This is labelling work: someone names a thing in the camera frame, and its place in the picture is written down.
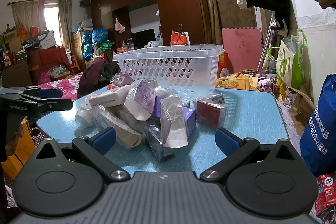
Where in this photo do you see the white long wrapped box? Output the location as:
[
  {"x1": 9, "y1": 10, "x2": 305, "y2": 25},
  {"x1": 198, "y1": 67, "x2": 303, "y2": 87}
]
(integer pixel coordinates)
[{"x1": 88, "y1": 85, "x2": 131, "y2": 108}]

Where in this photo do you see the pink foam mat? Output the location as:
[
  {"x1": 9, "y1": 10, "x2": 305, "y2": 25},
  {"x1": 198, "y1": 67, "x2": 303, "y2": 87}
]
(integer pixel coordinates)
[{"x1": 222, "y1": 28, "x2": 262, "y2": 73}]

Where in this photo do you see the clear plastic bag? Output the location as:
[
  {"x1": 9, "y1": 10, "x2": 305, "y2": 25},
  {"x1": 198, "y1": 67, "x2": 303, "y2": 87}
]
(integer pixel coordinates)
[{"x1": 75, "y1": 101, "x2": 95, "y2": 127}]

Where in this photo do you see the small purple box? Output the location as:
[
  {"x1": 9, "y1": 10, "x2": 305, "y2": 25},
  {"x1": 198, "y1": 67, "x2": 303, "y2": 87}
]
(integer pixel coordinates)
[{"x1": 183, "y1": 107, "x2": 196, "y2": 139}]

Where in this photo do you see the dark purple garment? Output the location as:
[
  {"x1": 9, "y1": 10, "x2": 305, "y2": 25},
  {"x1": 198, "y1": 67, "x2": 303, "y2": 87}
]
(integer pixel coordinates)
[{"x1": 77, "y1": 59, "x2": 105, "y2": 99}]

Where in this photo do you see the brown wooden door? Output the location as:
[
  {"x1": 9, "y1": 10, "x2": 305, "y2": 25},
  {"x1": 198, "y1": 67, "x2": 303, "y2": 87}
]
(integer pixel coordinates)
[{"x1": 217, "y1": 0, "x2": 257, "y2": 29}]

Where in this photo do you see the person's left hand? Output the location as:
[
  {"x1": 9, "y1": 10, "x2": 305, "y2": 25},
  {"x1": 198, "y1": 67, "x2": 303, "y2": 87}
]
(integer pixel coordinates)
[{"x1": 5, "y1": 125, "x2": 24, "y2": 156}]

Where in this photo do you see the yellow blanket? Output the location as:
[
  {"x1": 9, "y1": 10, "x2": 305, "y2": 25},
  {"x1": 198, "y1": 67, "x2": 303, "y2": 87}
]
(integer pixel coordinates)
[{"x1": 215, "y1": 73, "x2": 259, "y2": 91}]

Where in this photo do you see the red medicine box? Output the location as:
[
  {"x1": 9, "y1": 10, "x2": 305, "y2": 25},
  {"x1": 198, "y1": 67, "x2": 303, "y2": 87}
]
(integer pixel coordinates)
[{"x1": 315, "y1": 174, "x2": 336, "y2": 217}]

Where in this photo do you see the dark red wooden wardrobe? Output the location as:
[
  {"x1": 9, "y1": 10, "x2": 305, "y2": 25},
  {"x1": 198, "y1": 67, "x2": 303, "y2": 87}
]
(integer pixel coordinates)
[{"x1": 91, "y1": 0, "x2": 210, "y2": 46}]

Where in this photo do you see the clear bag with white item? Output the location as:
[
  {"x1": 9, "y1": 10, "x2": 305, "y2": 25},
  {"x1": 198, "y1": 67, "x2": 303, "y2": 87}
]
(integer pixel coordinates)
[{"x1": 160, "y1": 96, "x2": 189, "y2": 149}]

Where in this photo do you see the pink floral bedding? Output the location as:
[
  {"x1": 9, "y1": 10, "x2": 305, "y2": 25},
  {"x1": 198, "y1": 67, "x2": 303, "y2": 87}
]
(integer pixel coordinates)
[{"x1": 38, "y1": 73, "x2": 83, "y2": 101}]

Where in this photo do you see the orange and white hanging bag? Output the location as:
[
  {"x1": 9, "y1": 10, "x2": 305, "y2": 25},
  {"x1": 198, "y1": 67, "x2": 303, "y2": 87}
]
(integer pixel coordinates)
[{"x1": 170, "y1": 31, "x2": 190, "y2": 46}]

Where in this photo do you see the clear plastic perforated basket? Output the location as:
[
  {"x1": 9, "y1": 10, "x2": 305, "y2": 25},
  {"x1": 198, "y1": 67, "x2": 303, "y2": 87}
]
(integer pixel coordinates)
[{"x1": 113, "y1": 44, "x2": 224, "y2": 98}]

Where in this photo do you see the blue shopping bag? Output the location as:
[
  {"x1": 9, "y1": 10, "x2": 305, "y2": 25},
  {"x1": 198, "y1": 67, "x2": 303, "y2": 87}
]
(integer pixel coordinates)
[{"x1": 299, "y1": 75, "x2": 336, "y2": 177}]

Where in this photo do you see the green and white tote bag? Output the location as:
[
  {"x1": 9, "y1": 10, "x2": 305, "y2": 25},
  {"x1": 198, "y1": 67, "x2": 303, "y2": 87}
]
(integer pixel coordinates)
[{"x1": 267, "y1": 29, "x2": 307, "y2": 89}]

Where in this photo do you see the beige window curtain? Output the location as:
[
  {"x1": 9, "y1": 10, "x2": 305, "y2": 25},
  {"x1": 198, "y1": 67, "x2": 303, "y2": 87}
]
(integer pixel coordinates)
[{"x1": 11, "y1": 0, "x2": 47, "y2": 31}]

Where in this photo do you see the dark red wrapped box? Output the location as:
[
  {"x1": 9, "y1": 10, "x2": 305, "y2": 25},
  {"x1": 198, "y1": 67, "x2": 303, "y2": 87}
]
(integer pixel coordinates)
[{"x1": 195, "y1": 99, "x2": 227, "y2": 130}]

